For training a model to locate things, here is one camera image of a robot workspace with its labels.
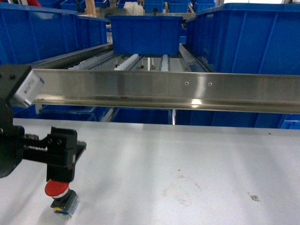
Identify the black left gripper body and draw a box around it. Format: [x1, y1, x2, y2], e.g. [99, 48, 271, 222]
[0, 64, 33, 178]

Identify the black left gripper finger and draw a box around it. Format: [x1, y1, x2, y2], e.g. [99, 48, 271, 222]
[46, 127, 77, 182]
[75, 141, 87, 162]

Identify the red push button switch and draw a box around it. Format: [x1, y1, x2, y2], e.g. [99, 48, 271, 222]
[45, 180, 79, 217]

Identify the blue bin centre shelf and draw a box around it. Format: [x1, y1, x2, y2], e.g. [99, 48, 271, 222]
[108, 15, 183, 55]

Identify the white roller track left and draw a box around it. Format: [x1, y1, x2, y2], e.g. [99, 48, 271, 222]
[68, 51, 114, 70]

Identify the white roller track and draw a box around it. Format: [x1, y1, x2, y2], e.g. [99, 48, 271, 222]
[68, 51, 114, 70]
[160, 54, 169, 72]
[114, 54, 141, 71]

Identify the white roller track middle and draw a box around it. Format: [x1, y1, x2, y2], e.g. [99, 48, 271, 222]
[114, 54, 141, 71]

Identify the large blue bin left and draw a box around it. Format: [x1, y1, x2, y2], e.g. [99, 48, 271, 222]
[0, 3, 107, 64]

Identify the large blue bin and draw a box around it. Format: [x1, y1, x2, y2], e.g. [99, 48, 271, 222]
[0, 3, 107, 64]
[186, 3, 300, 75]

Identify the white roller track right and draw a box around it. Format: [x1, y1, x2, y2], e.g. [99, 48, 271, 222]
[160, 54, 169, 72]

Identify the large blue bin right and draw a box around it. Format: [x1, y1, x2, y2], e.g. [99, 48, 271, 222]
[186, 3, 300, 75]

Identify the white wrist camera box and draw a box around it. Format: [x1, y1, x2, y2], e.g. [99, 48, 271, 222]
[13, 70, 45, 107]

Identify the stainless steel shelf rail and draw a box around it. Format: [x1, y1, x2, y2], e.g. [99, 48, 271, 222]
[36, 69, 300, 114]

